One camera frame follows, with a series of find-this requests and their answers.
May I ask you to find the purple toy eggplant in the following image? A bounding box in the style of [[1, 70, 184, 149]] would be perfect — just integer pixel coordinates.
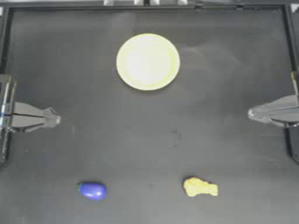
[[76, 181, 108, 201]]

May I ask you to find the black metal frame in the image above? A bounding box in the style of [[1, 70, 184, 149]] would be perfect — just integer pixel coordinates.
[[0, 0, 299, 74]]

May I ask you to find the brown toy chicken wing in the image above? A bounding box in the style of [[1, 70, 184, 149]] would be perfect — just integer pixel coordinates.
[[181, 176, 220, 199]]

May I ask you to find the yellow round plate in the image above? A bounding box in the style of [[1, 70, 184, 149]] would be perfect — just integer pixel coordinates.
[[116, 32, 181, 91]]

